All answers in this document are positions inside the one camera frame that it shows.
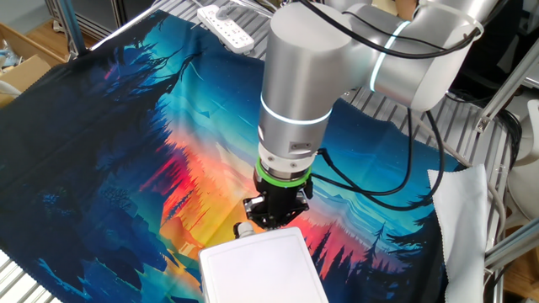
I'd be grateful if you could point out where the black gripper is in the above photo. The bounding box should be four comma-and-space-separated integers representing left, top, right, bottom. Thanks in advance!
243, 176, 315, 231

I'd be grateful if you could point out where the bare person forearm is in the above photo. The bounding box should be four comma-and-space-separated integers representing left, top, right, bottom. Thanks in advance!
395, 0, 419, 20

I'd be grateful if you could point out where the white box lid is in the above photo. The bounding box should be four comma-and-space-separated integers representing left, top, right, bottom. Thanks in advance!
197, 226, 330, 303

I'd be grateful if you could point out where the colourful forest sunset cloth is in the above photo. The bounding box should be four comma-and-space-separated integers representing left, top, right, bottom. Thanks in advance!
0, 8, 464, 303

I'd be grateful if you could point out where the white cloth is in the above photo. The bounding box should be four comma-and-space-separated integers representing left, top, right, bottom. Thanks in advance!
427, 162, 492, 303

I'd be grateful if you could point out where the white power strip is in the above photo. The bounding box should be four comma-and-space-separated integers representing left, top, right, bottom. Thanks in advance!
196, 3, 256, 55

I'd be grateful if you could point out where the tan cardboard sheet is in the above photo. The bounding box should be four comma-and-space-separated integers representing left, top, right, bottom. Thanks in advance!
372, 0, 399, 16

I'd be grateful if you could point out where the white moulded plastic object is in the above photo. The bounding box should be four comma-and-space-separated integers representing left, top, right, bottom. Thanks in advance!
507, 98, 539, 220

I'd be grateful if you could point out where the person in black shirt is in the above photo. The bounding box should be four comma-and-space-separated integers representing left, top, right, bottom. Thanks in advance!
448, 0, 523, 100

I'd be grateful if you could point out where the brown cardboard box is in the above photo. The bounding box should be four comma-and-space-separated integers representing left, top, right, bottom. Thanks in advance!
0, 23, 64, 106

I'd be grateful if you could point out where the white curved object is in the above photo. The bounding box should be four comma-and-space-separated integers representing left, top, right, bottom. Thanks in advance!
0, 79, 22, 98

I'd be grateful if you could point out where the grey cable with metal connector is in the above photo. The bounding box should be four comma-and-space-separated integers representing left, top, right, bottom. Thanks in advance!
414, 113, 508, 241

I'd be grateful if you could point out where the aluminium frame post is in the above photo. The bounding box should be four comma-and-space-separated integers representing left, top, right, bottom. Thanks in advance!
475, 40, 539, 134
483, 218, 539, 270
88, 0, 173, 51
58, 0, 88, 56

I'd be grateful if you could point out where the black cable bundle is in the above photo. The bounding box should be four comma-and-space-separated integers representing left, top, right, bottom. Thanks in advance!
496, 109, 523, 169

